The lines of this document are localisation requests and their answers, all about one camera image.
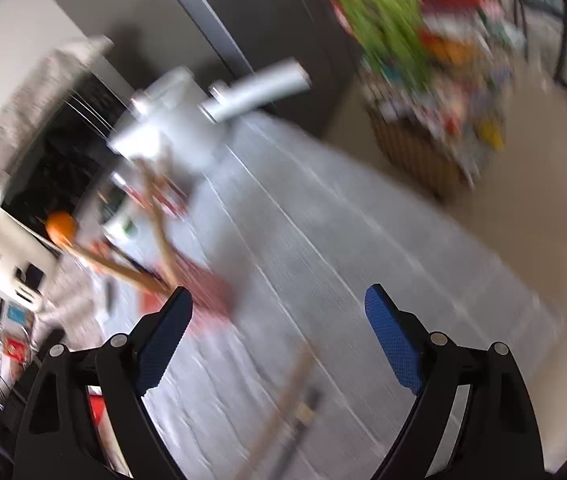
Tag pink perforated plastic basket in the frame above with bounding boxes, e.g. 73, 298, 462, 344
156, 255, 234, 332

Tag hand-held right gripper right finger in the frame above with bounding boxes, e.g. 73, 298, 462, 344
364, 284, 547, 480

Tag wooden chopstick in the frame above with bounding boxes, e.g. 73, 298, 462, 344
136, 160, 183, 287
234, 347, 317, 480
66, 242, 172, 295

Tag black microwave oven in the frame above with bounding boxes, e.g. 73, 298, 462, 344
0, 72, 129, 241

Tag red label bottle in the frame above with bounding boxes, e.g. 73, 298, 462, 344
4, 337, 30, 364

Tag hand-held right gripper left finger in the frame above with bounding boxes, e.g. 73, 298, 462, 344
12, 286, 194, 480

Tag cream air fryer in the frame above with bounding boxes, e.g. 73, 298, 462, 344
0, 207, 59, 306

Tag white electric cooking pot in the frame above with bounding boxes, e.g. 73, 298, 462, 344
108, 59, 311, 186

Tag orange citrus fruit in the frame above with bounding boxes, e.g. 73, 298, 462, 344
46, 211, 77, 247

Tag floral cloth cover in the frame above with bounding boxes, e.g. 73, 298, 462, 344
0, 35, 114, 211

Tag short red spice jar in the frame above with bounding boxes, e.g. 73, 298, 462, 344
146, 175, 190, 219

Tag green leafy vegetables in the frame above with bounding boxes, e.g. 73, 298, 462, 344
313, 0, 434, 80

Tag black wire rack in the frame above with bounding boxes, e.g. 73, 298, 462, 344
358, 0, 519, 197

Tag floral tablecloth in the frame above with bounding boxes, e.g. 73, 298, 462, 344
38, 260, 114, 356

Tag grey refrigerator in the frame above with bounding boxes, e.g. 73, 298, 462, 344
28, 0, 374, 136

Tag red box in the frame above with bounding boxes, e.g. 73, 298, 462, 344
88, 394, 110, 437

